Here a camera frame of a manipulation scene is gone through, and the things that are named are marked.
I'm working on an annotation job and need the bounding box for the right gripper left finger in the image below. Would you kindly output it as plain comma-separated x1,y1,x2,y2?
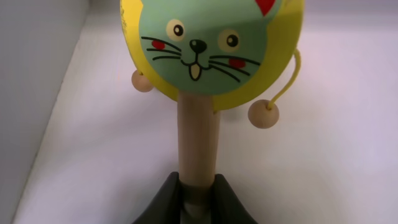
131,171,183,224

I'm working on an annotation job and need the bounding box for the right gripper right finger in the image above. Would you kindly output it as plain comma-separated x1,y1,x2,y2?
213,173,259,224

